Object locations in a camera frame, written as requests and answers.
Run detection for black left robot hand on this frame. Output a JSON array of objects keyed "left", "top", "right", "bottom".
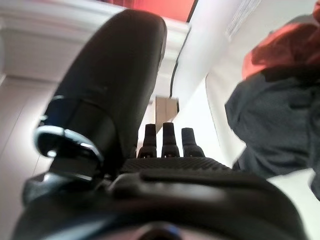
[{"left": 12, "top": 9, "right": 310, "bottom": 240}]

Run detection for dark grey garment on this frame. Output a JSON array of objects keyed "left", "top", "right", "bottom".
[{"left": 224, "top": 66, "right": 320, "bottom": 200}]

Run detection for orange garment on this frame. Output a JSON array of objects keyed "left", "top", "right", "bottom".
[{"left": 241, "top": 14, "right": 320, "bottom": 81}]

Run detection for brown wooden nightstand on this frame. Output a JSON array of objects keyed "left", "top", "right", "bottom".
[{"left": 154, "top": 96, "right": 180, "bottom": 129}]

